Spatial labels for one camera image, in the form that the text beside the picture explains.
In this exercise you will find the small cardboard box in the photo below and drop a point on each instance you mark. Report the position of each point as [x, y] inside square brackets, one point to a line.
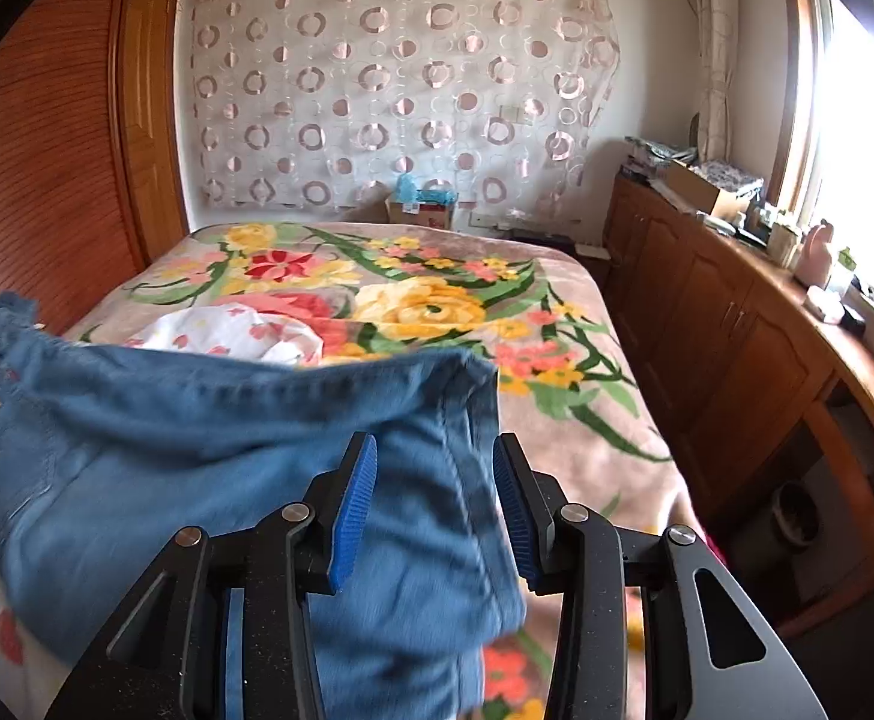
[422, 215]

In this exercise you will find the dark round pot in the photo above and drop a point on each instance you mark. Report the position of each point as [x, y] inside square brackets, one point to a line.
[797, 514]

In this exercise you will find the floral bed blanket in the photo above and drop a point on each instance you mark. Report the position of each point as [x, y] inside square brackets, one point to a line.
[594, 405]

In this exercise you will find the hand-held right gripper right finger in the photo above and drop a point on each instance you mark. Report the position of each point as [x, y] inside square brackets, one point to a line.
[512, 517]

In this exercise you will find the window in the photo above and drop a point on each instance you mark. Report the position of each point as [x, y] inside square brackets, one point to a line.
[857, 127]

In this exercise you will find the patterned cloth bundle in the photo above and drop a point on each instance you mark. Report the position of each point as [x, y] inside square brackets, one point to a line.
[729, 174]

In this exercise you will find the small white floral cloth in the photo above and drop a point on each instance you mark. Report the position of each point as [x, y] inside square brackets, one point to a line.
[242, 330]

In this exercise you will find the light blue denim pants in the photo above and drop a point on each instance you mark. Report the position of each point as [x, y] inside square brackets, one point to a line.
[182, 450]

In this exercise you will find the circle patterned sheer curtain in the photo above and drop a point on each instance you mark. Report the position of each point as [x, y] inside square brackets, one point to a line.
[407, 75]

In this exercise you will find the wooden headboard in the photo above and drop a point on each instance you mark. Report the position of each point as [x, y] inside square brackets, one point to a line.
[32, 165]

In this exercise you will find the cream window curtain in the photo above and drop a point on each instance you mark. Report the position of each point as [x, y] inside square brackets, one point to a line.
[714, 52]

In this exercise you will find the blue plastic bag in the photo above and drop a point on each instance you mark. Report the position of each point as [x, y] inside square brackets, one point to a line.
[426, 191]

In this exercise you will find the wooden door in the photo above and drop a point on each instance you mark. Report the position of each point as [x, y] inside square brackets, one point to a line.
[148, 112]

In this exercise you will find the long wooden cabinet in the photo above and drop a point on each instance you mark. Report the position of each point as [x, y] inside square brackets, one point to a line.
[707, 315]

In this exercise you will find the open cardboard box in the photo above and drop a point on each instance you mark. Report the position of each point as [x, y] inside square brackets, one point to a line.
[696, 189]

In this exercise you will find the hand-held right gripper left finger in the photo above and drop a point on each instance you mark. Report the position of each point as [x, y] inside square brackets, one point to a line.
[351, 517]

